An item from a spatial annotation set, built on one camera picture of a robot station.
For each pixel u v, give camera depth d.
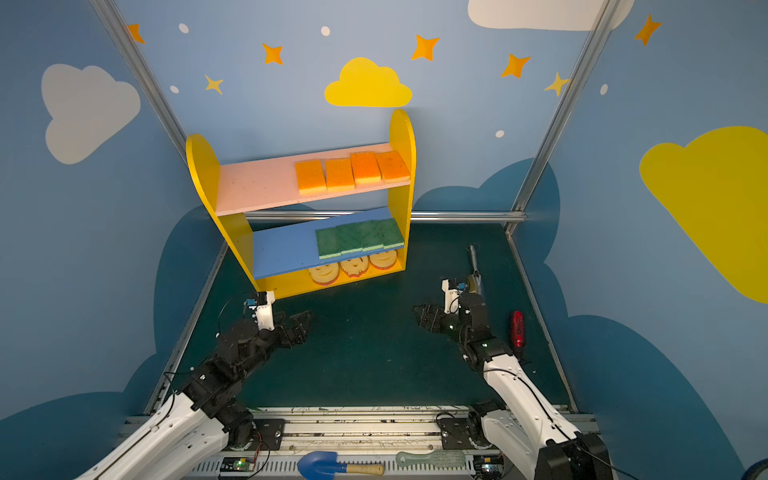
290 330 0.67
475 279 1.04
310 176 0.75
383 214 1.18
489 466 0.72
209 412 0.53
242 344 0.55
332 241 0.96
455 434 0.75
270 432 0.75
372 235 0.98
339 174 0.75
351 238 0.96
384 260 1.07
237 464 0.71
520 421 0.49
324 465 0.72
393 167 0.78
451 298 0.75
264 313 0.66
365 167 0.78
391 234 0.99
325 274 1.01
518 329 0.90
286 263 0.91
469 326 0.63
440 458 0.70
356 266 1.04
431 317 0.73
